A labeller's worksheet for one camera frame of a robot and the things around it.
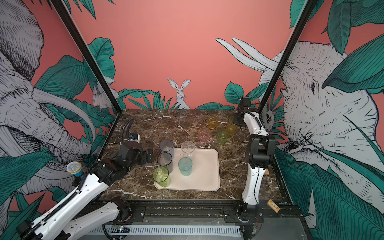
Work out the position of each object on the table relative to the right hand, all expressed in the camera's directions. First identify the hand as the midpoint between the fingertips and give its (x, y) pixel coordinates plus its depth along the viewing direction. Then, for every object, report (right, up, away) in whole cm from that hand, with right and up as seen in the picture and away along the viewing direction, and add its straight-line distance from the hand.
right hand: (237, 118), depth 99 cm
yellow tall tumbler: (-3, -7, +5) cm, 9 cm away
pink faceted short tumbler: (-22, -11, +8) cm, 26 cm away
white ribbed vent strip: (-19, -55, -28) cm, 65 cm away
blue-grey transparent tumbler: (-45, -17, -10) cm, 49 cm away
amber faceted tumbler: (-15, 0, +12) cm, 19 cm away
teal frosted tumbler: (-34, -28, -13) cm, 46 cm away
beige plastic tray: (-22, -35, -9) cm, 42 cm away
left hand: (-54, -17, -24) cm, 61 cm away
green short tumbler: (-9, -11, +4) cm, 15 cm away
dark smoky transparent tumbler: (-46, -25, -13) cm, 54 cm away
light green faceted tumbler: (-48, -33, -15) cm, 60 cm away
